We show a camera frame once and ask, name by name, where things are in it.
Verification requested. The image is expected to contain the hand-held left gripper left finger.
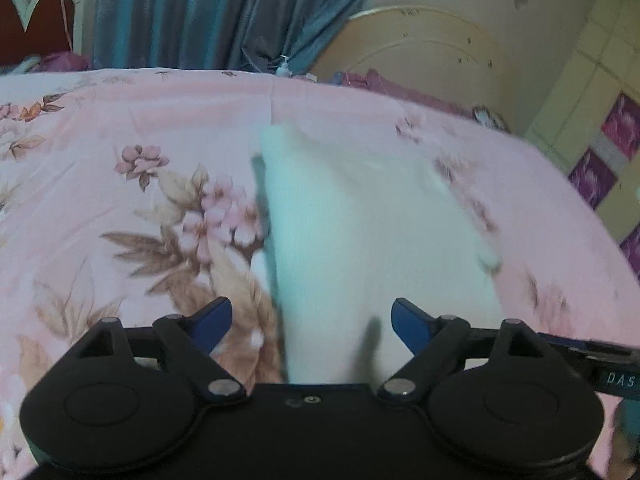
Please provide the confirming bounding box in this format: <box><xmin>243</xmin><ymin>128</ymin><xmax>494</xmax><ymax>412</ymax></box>
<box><xmin>75</xmin><ymin>297</ymin><xmax>249</xmax><ymax>404</ymax></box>

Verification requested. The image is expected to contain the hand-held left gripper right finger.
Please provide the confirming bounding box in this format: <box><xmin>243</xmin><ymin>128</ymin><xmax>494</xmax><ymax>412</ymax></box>
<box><xmin>377</xmin><ymin>297</ymin><xmax>557</xmax><ymax>404</ymax></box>

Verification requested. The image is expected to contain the magenta cloth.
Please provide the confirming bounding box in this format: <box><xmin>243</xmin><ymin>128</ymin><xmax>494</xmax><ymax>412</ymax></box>
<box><xmin>36</xmin><ymin>52</ymin><xmax>94</xmax><ymax>73</ymax></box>

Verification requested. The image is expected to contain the blue-grey curtain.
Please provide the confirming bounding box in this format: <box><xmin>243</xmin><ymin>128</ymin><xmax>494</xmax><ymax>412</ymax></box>
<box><xmin>92</xmin><ymin>0</ymin><xmax>396</xmax><ymax>78</ymax></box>

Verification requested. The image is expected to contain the red headboard with cream trim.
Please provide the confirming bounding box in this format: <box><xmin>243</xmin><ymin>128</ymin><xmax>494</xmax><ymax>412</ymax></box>
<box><xmin>0</xmin><ymin>0</ymin><xmax>90</xmax><ymax>68</ymax></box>

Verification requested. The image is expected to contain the cream arched bed board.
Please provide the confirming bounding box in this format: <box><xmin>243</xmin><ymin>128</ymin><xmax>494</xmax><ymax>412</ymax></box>
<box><xmin>306</xmin><ymin>6</ymin><xmax>511</xmax><ymax>128</ymax></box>

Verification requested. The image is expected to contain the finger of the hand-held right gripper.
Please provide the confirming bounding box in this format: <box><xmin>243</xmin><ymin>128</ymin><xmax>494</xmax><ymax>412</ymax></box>
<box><xmin>537</xmin><ymin>332</ymin><xmax>640</xmax><ymax>359</ymax></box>

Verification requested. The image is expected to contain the pink floral bedsheet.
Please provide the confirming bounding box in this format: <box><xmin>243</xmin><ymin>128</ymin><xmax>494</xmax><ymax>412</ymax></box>
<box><xmin>0</xmin><ymin>67</ymin><xmax>640</xmax><ymax>480</ymax></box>

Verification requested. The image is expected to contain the small white garment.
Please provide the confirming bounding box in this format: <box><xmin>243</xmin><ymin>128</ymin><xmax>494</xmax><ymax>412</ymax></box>
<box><xmin>250</xmin><ymin>122</ymin><xmax>505</xmax><ymax>386</ymax></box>

